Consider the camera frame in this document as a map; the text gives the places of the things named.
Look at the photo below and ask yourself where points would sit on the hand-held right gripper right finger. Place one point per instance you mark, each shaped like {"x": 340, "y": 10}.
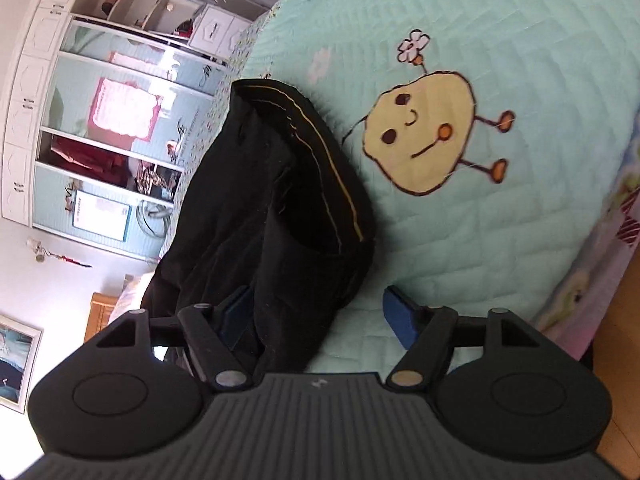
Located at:
{"x": 400, "y": 320}

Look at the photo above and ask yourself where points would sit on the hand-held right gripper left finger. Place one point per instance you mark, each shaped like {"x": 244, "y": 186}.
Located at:
{"x": 235, "y": 317}

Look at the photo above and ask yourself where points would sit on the black pants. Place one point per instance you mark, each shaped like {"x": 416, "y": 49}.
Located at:
{"x": 260, "y": 210}

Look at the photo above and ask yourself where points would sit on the red hanging clothes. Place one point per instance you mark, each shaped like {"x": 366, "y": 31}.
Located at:
{"x": 90, "y": 157}

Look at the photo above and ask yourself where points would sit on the floral pillow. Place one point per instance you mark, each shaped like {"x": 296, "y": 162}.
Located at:
{"x": 135, "y": 295}

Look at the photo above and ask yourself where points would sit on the green bee-print quilted bedspread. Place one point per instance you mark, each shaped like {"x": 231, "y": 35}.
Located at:
{"x": 500, "y": 240}

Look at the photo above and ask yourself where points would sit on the silver hoops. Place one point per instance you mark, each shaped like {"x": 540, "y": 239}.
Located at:
{"x": 156, "y": 212}

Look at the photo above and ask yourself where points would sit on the wooden headboard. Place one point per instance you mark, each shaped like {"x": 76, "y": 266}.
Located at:
{"x": 100, "y": 317}

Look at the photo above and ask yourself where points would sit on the patterned brown cloth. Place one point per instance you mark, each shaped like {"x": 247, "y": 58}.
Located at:
{"x": 155, "y": 179}

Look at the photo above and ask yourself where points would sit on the blue-framed poster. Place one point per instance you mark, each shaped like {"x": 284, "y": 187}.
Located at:
{"x": 100, "y": 216}

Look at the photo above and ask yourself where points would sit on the framed portrait photo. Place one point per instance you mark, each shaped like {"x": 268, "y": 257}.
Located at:
{"x": 17, "y": 360}

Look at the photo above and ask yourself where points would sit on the pink-bordered poster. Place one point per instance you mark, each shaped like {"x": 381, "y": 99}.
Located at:
{"x": 125, "y": 109}

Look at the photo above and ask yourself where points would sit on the white sliding-door wardrobe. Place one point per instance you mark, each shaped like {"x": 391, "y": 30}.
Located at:
{"x": 65, "y": 105}

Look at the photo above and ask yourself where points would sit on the white drawer cabinet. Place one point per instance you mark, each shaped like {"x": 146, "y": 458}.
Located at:
{"x": 217, "y": 32}

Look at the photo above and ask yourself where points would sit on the wall ornament with red tassel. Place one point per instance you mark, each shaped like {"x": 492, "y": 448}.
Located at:
{"x": 39, "y": 255}

